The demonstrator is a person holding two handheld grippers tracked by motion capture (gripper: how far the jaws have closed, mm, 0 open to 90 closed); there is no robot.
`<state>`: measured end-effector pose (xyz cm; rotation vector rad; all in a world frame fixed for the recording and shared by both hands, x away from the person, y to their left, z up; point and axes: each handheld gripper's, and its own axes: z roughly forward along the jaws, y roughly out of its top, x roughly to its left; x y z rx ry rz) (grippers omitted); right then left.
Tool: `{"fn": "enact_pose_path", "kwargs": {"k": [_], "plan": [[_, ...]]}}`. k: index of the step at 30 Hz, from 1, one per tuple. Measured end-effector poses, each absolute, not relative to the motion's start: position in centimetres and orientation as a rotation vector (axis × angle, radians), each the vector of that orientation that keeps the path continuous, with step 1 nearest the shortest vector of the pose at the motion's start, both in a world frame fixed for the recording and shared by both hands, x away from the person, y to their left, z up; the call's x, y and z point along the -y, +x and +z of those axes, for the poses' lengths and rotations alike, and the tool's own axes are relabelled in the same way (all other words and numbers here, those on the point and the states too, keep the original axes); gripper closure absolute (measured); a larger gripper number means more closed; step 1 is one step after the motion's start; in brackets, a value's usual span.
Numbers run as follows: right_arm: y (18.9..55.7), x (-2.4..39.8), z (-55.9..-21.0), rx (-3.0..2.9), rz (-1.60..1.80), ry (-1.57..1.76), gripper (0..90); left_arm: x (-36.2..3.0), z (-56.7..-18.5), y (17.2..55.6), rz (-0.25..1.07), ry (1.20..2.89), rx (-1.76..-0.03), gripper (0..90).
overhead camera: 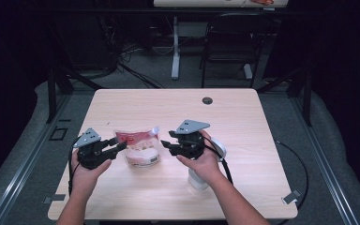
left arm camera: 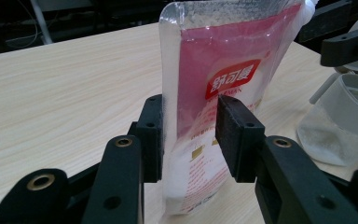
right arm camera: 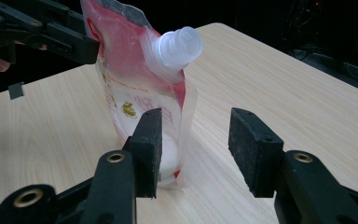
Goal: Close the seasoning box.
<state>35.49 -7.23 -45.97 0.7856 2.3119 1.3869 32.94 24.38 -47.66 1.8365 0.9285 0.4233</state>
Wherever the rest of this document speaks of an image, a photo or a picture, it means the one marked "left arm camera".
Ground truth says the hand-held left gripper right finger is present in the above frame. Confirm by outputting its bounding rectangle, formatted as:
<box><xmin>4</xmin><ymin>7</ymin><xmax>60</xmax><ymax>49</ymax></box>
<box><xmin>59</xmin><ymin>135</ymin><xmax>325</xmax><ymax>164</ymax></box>
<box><xmin>214</xmin><ymin>94</ymin><xmax>358</xmax><ymax>224</ymax></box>

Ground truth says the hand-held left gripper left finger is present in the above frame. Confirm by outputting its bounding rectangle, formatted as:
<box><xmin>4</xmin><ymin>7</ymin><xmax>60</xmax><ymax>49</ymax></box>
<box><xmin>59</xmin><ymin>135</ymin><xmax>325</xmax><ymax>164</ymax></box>
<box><xmin>82</xmin><ymin>93</ymin><xmax>165</xmax><ymax>224</ymax></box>

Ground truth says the white flip-lid container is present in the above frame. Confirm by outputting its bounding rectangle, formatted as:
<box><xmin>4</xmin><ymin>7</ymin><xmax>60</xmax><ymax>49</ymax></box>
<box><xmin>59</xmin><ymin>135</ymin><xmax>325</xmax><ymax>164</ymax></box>
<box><xmin>296</xmin><ymin>55</ymin><xmax>358</xmax><ymax>167</ymax></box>

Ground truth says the red and white spout pouch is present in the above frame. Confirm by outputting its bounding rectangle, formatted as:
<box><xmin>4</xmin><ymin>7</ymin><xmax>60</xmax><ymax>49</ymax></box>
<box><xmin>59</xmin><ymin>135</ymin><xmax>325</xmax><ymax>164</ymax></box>
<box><xmin>158</xmin><ymin>0</ymin><xmax>320</xmax><ymax>216</ymax></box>

